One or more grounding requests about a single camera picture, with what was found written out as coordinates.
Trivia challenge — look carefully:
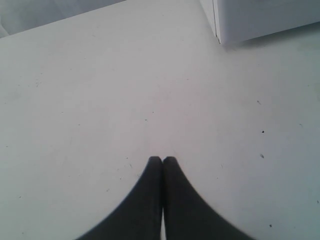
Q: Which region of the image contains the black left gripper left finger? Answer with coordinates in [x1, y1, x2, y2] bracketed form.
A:
[80, 156, 163, 240]

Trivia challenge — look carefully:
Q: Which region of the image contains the white box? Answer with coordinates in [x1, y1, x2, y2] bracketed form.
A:
[200, 0, 320, 45]

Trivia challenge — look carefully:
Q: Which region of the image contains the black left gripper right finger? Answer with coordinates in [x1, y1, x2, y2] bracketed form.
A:
[163, 156, 252, 240]

